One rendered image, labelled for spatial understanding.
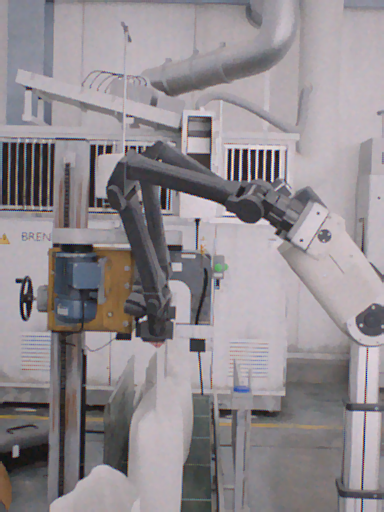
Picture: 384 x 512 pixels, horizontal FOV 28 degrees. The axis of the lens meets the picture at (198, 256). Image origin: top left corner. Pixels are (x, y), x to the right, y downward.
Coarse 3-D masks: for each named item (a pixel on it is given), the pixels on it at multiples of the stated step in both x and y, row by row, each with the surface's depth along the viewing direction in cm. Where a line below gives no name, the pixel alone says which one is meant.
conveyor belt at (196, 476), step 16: (192, 400) 458; (208, 400) 459; (208, 416) 423; (192, 432) 391; (208, 432) 392; (128, 448) 361; (192, 448) 364; (208, 448) 365; (192, 464) 340; (208, 464) 341; (192, 480) 320; (208, 480) 320; (192, 496) 301; (208, 496) 302
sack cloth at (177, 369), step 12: (168, 348) 313; (180, 348) 344; (156, 360) 321; (168, 360) 314; (180, 360) 328; (156, 372) 318; (168, 372) 317; (180, 372) 317; (168, 384) 319; (180, 384) 319; (180, 396) 321; (192, 408) 332; (192, 420) 331
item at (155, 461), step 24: (144, 408) 255; (168, 408) 256; (144, 432) 246; (168, 432) 246; (144, 456) 245; (168, 456) 246; (144, 480) 245; (168, 480) 246; (144, 504) 246; (168, 504) 247
